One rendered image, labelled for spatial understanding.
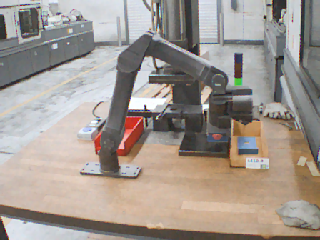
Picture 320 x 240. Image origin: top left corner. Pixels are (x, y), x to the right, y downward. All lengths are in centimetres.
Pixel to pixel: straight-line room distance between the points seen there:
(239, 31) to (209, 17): 104
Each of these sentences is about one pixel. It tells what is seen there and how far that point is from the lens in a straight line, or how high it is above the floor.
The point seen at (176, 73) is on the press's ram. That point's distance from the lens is 129.
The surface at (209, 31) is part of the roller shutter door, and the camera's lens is 1053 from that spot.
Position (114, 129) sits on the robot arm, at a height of 106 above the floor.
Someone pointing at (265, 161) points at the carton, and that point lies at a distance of 107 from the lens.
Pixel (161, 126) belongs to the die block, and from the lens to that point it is 135.
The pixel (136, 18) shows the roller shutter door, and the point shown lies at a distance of 1107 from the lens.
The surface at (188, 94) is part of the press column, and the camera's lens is 156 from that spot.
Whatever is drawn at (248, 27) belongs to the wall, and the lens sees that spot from 1048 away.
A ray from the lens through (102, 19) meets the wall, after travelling 1163.
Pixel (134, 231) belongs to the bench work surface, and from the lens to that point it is 86.
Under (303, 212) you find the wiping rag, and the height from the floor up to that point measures 92.
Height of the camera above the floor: 143
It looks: 21 degrees down
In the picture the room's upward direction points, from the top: 3 degrees counter-clockwise
